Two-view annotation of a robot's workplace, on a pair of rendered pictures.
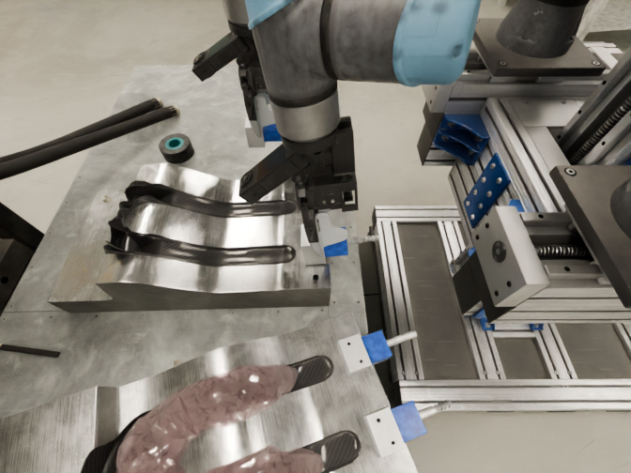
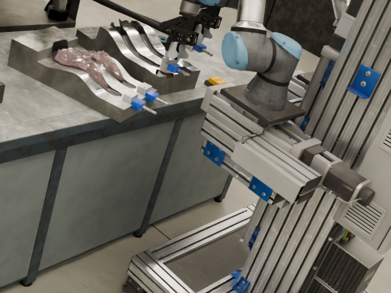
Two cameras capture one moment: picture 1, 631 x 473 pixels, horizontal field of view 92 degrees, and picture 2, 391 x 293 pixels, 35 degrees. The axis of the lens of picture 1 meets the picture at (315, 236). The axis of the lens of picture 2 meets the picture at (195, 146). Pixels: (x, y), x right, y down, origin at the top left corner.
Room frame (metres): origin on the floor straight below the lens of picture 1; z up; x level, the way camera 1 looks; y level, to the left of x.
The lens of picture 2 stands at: (-1.51, -1.44, 1.83)
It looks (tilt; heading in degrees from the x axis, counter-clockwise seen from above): 28 degrees down; 34
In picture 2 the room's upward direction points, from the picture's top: 20 degrees clockwise
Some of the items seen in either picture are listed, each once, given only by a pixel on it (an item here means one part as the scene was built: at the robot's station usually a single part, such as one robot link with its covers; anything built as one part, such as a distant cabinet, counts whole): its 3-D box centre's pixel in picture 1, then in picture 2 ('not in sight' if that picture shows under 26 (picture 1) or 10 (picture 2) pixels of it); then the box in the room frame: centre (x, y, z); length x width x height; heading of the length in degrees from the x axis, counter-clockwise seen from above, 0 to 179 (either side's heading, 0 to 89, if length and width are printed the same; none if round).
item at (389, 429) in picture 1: (411, 419); (140, 105); (0.01, -0.14, 0.86); 0.13 x 0.05 x 0.05; 109
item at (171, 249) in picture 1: (199, 224); (141, 42); (0.32, 0.21, 0.92); 0.35 x 0.16 x 0.09; 92
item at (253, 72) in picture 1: (259, 55); (210, 13); (0.56, 0.10, 1.09); 0.09 x 0.08 x 0.12; 91
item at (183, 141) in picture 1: (176, 148); (162, 42); (0.63, 0.37, 0.82); 0.08 x 0.08 x 0.04
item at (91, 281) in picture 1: (201, 234); (137, 50); (0.33, 0.23, 0.87); 0.50 x 0.26 x 0.14; 92
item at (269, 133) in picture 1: (277, 129); (201, 48); (0.56, 0.08, 0.93); 0.13 x 0.05 x 0.05; 92
